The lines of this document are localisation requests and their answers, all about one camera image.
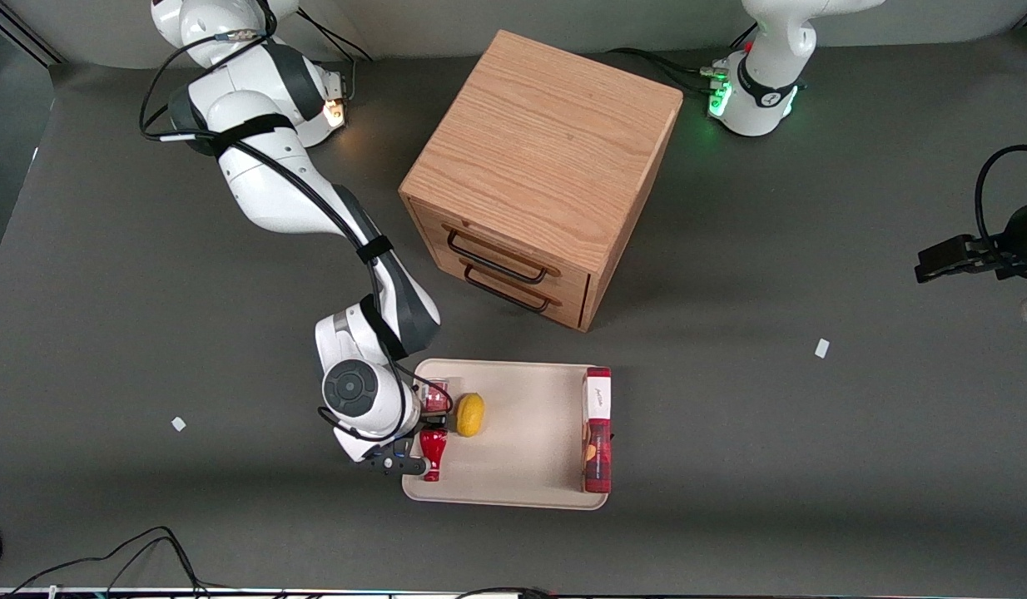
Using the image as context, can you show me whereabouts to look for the yellow lemon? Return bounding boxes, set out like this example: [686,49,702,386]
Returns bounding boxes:
[454,393,486,438]

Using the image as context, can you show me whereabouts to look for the black cables at left base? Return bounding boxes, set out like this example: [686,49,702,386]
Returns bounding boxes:
[607,23,761,94]

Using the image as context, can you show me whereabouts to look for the black cables at base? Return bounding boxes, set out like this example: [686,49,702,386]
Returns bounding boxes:
[297,8,375,107]
[607,23,761,94]

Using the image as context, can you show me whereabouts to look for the black cables at right base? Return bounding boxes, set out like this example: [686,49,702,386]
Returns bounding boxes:
[297,8,375,107]

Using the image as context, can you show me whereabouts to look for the wooden drawer cabinet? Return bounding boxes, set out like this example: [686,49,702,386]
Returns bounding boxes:
[399,30,683,333]

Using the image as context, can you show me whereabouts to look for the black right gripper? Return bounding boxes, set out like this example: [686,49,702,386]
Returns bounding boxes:
[397,394,456,457]

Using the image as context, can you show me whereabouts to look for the red snack box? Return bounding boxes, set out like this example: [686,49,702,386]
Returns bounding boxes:
[581,367,613,494]

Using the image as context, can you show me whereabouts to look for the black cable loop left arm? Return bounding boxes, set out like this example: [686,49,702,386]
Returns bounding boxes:
[975,145,1027,252]

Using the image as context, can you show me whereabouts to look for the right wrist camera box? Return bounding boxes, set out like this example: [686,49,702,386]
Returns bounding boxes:
[362,438,428,478]

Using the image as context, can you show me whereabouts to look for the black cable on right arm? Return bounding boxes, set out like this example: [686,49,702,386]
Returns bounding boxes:
[139,0,456,442]

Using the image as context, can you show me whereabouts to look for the beige plastic tray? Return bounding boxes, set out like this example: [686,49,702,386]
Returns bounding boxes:
[401,359,612,510]

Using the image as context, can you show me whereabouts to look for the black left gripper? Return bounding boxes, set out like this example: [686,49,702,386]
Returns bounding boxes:
[914,196,1027,285]

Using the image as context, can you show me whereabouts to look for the wooden drawer front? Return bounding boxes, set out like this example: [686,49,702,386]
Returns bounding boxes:
[426,240,589,330]
[411,202,593,307]

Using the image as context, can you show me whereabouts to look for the black metal drawer handle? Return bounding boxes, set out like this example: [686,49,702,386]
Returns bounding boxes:
[463,265,553,314]
[446,229,549,285]

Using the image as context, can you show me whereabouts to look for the black cable at table edge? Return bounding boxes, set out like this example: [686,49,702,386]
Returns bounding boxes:
[454,587,558,599]

